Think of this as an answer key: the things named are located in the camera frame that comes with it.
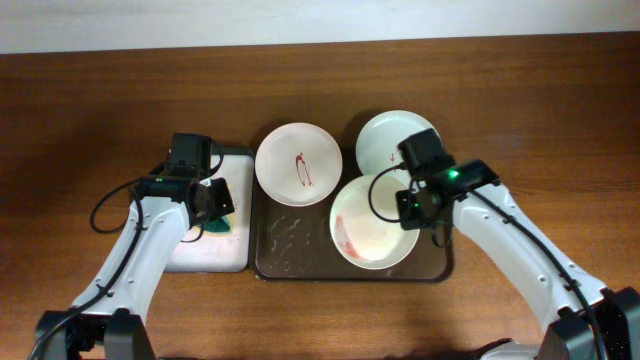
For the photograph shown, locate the green and yellow sponge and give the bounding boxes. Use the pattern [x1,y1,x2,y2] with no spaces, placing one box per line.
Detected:
[203,216,232,234]

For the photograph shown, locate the white stained plate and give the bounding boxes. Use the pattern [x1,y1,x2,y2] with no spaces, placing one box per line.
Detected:
[329,175,420,270]

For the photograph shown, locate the pink stained plate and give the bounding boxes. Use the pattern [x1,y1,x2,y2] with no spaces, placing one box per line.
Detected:
[255,123,343,207]

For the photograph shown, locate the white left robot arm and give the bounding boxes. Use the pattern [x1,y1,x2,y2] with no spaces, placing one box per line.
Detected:
[30,133,234,359]

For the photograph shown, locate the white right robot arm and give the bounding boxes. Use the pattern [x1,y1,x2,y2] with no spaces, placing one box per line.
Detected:
[396,129,639,359]

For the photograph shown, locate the black tray with white liner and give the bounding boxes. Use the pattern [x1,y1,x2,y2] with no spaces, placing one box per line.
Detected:
[165,147,255,273]

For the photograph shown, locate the brown plastic tray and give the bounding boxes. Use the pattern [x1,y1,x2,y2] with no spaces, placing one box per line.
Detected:
[248,144,455,284]

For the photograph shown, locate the light green stained plate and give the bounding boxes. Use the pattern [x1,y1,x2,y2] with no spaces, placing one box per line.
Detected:
[355,110,435,175]

